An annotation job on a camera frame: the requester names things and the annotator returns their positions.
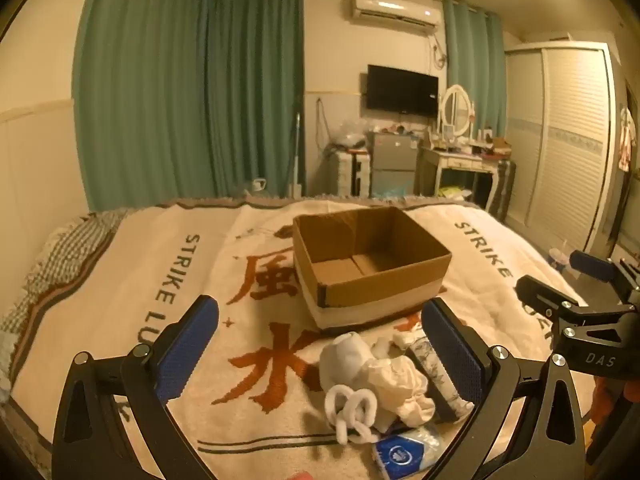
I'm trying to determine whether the dark suitcase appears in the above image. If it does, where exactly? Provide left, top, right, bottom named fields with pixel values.
left=487, top=157, right=517, bottom=222

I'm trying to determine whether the printed cream blanket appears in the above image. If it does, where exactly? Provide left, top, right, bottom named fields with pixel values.
left=0, top=197, right=601, bottom=480

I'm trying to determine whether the white louvred wardrobe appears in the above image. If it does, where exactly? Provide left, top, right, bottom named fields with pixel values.
left=502, top=40, right=626, bottom=261

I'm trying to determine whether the marble patterned pouch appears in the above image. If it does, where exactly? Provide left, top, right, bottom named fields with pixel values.
left=405, top=337, right=476, bottom=423

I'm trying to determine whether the grey mini fridge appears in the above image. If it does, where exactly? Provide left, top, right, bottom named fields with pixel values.
left=367, top=130, right=418, bottom=198

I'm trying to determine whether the small white cloth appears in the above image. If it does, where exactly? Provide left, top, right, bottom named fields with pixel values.
left=372, top=330, right=426, bottom=356

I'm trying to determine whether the black wall television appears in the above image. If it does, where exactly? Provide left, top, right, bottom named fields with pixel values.
left=366, top=64, right=440, bottom=116

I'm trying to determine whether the blue tissue packet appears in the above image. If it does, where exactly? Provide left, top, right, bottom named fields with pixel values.
left=371, top=422, right=446, bottom=473

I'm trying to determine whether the wide green curtain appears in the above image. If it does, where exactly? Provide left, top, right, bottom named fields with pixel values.
left=72, top=0, right=210, bottom=211

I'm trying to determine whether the white dressing table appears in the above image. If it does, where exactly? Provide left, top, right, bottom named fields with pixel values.
left=419, top=139, right=502, bottom=211

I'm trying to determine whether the grey checkered bedsheet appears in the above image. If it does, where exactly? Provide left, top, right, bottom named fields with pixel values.
left=0, top=210, right=132, bottom=341

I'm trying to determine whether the white storage case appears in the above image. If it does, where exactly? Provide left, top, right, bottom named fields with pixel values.
left=334, top=150, right=371, bottom=197

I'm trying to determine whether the hanging pink cloth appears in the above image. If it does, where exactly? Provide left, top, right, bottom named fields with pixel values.
left=617, top=107, right=637, bottom=172

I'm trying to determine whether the narrow green curtain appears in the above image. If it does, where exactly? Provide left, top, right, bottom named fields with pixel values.
left=442, top=0, right=508, bottom=143

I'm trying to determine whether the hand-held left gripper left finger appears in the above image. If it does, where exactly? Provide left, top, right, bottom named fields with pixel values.
left=50, top=295, right=221, bottom=480

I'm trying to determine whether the oval white vanity mirror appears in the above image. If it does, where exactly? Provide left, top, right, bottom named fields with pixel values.
left=437, top=84, right=476, bottom=142

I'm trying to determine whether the white air conditioner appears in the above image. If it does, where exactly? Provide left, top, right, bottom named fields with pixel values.
left=348, top=0, right=443, bottom=36

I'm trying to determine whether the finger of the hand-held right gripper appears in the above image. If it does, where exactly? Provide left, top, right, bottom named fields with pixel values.
left=569, top=251, right=640, bottom=306
left=515, top=274, right=640, bottom=386

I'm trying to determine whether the clear plastic bag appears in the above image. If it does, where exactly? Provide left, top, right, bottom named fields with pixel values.
left=327, top=119, right=371, bottom=152

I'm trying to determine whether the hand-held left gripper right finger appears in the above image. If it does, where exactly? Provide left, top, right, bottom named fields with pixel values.
left=421, top=297, right=588, bottom=480

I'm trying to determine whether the cream cloth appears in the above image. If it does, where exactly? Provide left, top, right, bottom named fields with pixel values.
left=360, top=357, right=436, bottom=433

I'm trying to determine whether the white looped hair tie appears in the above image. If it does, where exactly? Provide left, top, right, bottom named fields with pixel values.
left=324, top=385, right=378, bottom=445

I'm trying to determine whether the white mop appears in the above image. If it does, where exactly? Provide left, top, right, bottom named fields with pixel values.
left=289, top=112, right=307, bottom=198

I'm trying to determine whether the cardboard box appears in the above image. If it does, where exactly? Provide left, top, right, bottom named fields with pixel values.
left=291, top=206, right=453, bottom=335

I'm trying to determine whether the light grey sock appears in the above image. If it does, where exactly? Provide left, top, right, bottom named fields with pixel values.
left=319, top=332, right=381, bottom=393

